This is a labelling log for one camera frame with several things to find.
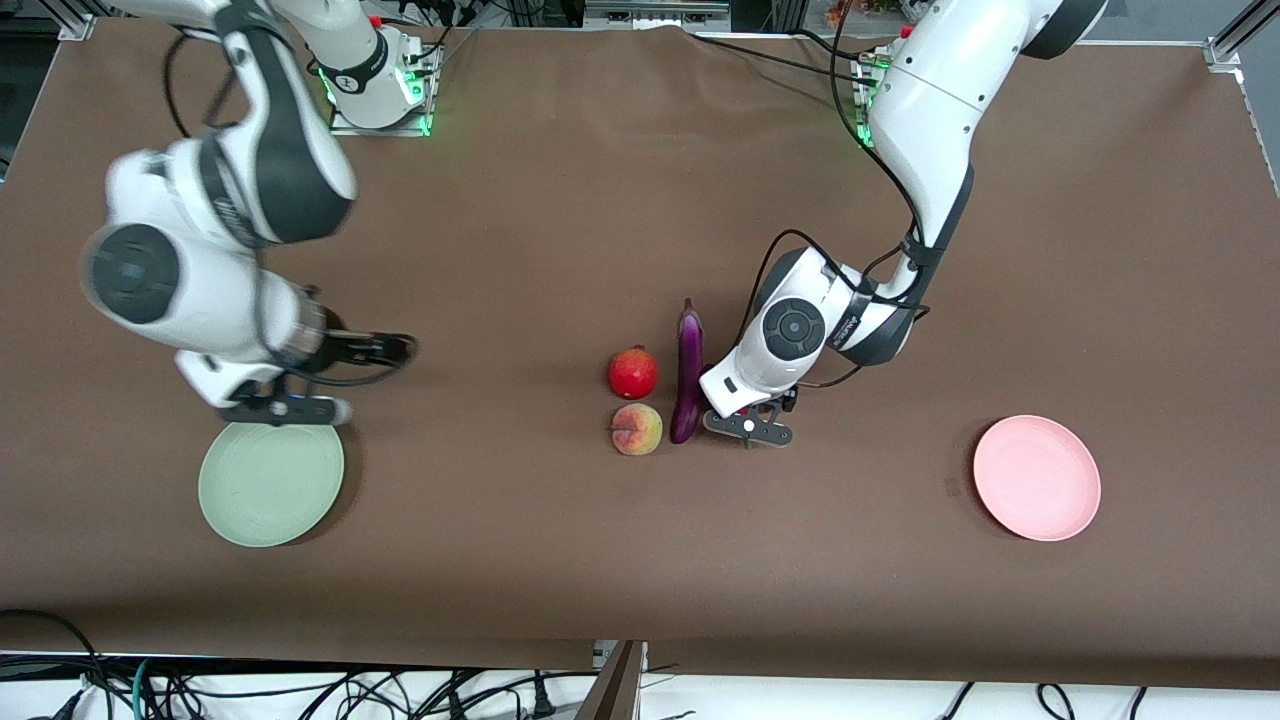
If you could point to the aluminium frame profile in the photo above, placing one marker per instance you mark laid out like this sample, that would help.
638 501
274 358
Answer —
1235 35
75 20

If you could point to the orange background clutter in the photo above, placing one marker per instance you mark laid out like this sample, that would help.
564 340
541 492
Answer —
845 10

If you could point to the long purple eggplant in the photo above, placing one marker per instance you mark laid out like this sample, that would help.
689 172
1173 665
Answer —
689 370

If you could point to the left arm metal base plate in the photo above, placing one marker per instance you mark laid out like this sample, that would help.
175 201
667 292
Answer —
860 90

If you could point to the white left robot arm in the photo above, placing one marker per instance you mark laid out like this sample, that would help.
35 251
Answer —
930 120

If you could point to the red pomegranate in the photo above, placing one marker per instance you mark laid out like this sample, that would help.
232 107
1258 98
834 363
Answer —
633 373

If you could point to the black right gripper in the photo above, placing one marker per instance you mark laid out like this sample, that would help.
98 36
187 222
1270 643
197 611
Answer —
347 348

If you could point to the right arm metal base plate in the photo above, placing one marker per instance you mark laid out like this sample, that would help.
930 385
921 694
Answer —
380 131

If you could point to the grey table frame post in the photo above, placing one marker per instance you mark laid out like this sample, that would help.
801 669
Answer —
615 690

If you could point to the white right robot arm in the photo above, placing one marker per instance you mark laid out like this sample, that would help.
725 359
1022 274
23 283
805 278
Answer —
230 300

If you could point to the grey background device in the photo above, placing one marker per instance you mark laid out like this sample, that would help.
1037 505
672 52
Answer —
650 12

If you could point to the yellow-pink peach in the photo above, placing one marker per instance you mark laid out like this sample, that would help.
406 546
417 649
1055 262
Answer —
637 430

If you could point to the brown table cover mat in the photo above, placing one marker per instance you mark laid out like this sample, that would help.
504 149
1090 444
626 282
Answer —
600 250

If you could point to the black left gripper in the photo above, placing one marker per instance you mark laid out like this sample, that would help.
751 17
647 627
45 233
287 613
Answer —
788 403

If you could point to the pink round plate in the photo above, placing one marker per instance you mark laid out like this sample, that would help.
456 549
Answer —
1037 478

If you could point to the green round plate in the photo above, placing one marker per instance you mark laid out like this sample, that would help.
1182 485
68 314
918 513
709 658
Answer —
270 485

